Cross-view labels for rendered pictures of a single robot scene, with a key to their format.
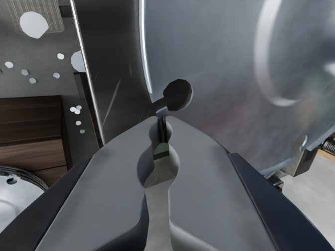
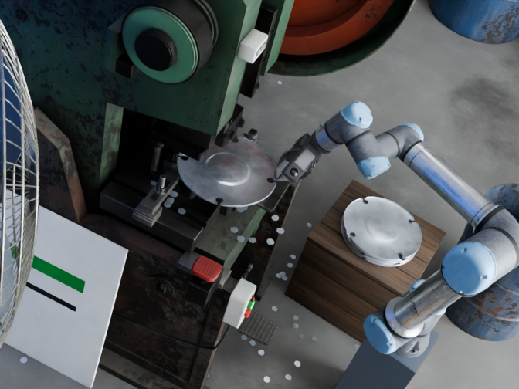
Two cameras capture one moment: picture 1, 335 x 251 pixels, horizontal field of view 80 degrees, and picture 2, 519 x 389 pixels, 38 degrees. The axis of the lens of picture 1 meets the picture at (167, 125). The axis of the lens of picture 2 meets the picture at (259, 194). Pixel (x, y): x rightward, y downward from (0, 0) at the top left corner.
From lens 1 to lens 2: 204 cm
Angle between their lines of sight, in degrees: 16
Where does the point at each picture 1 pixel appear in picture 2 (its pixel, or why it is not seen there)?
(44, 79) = (286, 312)
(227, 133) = (262, 164)
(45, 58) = not seen: hidden behind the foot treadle
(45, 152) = (323, 237)
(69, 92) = (275, 291)
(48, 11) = (249, 323)
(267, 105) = (247, 162)
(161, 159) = not seen: hidden behind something
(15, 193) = (357, 227)
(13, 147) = (335, 252)
